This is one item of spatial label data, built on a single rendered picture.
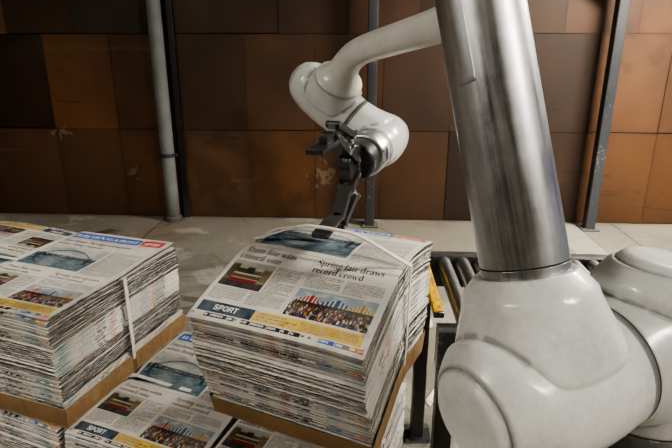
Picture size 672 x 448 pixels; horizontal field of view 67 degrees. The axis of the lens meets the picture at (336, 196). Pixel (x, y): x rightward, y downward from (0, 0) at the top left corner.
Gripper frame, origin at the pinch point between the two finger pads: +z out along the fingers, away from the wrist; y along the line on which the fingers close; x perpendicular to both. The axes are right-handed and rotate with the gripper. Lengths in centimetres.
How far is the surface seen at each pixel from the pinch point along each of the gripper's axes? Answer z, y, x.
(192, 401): 7, 46, 28
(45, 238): -7, 23, 81
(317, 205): -312, 140, 154
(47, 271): 7, 21, 62
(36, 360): 23, 29, 49
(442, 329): -44, 54, -12
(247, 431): 10.1, 46.0, 13.5
